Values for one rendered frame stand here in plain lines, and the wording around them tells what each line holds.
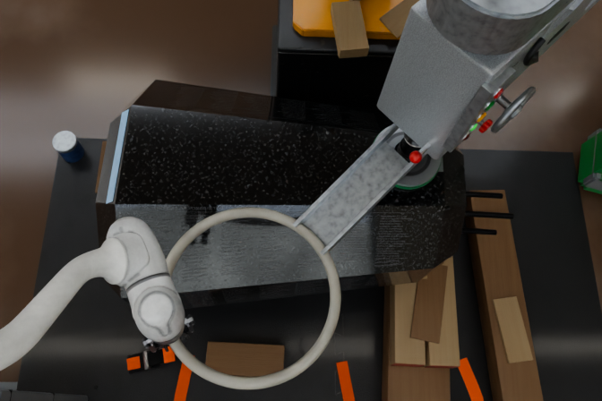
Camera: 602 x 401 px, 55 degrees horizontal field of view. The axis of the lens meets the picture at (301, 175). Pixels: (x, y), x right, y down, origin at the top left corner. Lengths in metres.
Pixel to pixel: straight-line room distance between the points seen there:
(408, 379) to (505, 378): 0.39
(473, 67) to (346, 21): 0.94
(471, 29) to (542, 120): 2.02
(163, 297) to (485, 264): 1.62
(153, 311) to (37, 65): 2.06
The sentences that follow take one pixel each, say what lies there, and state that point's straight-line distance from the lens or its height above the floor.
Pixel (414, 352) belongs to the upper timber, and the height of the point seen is 0.25.
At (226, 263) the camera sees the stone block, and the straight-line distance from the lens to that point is 1.86.
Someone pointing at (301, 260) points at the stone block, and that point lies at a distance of 1.85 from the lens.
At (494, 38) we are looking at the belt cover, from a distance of 1.12.
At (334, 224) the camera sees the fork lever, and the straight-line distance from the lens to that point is 1.66.
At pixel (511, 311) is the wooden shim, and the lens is 2.56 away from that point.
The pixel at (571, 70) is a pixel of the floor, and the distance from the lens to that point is 3.31.
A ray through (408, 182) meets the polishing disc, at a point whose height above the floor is 0.85.
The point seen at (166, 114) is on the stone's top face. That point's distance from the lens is 1.90.
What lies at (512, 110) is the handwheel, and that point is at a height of 1.26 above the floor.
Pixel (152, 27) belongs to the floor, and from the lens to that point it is 3.12.
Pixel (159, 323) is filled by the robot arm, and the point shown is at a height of 1.25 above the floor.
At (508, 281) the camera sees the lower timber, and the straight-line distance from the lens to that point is 2.60.
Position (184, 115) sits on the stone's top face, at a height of 0.82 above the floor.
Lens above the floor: 2.48
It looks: 68 degrees down
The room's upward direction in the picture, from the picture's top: 8 degrees clockwise
